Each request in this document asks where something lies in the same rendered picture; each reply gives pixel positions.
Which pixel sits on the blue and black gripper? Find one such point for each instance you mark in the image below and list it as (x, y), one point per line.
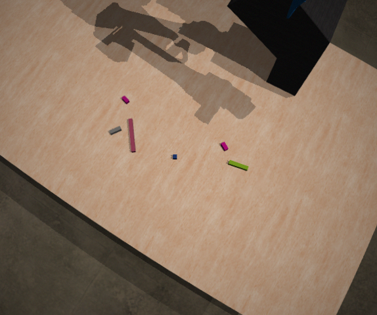
(295, 4)

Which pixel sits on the grey rod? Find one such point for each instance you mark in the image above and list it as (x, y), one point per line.
(115, 130)

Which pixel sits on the dark pink rectangular rod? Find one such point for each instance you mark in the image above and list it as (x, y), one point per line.
(132, 138)

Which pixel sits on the short magenta block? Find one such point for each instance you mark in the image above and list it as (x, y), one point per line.
(125, 99)
(224, 146)

